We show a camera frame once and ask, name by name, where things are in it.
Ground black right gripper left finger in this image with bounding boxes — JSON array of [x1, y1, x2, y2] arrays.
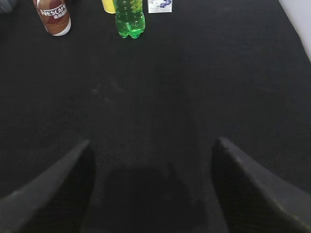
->
[[0, 140, 96, 233]]

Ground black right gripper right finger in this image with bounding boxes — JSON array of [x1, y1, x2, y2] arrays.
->
[[211, 137, 311, 233]]

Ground green soda bottle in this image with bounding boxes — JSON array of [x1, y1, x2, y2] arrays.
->
[[113, 0, 145, 39]]

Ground yellow paper cup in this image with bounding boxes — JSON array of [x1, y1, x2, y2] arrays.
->
[[102, 0, 116, 14]]

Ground brown Nescafe coffee bottle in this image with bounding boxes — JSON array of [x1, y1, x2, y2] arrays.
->
[[33, 0, 71, 36]]

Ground white blue tissue pack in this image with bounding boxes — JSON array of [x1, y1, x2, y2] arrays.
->
[[147, 0, 173, 14]]

